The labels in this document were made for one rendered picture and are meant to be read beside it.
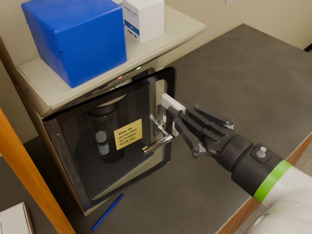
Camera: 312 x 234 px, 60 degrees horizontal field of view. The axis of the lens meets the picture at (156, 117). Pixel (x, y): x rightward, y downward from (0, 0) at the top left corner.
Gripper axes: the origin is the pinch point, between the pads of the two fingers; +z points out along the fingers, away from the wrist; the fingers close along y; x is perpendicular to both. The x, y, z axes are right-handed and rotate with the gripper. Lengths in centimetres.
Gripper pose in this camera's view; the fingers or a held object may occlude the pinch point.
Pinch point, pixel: (172, 106)
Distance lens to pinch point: 64.4
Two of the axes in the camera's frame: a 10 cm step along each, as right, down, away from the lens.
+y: -7.5, 4.9, -4.5
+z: -6.6, -5.5, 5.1
